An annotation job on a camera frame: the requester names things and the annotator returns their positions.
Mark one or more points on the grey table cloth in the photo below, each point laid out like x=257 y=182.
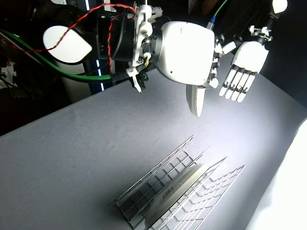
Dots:
x=60 y=167

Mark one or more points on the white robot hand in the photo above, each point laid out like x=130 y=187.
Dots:
x=251 y=57
x=187 y=52

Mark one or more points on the white backdrop cloth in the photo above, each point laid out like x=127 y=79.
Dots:
x=287 y=191

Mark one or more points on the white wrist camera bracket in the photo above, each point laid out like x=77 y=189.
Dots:
x=144 y=26

